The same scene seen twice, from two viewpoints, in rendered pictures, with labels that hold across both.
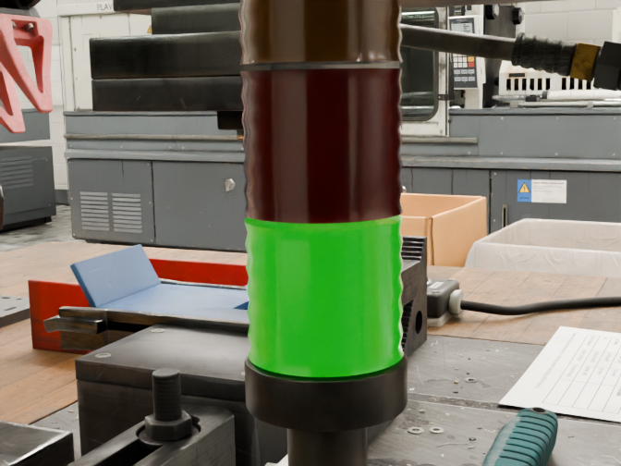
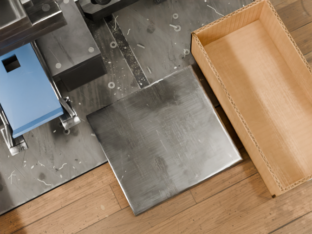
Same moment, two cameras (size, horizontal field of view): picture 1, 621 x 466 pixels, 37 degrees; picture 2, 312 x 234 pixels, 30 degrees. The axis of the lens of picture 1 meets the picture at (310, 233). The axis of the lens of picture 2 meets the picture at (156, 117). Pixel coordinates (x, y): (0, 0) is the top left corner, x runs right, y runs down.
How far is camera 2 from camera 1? 0.93 m
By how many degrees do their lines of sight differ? 91
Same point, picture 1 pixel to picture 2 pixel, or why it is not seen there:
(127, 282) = (35, 120)
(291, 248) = not seen: outside the picture
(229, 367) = (66, 10)
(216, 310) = (27, 68)
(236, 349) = not seen: hidden behind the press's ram
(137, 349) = (78, 48)
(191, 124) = not seen: outside the picture
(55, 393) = (54, 207)
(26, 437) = (102, 121)
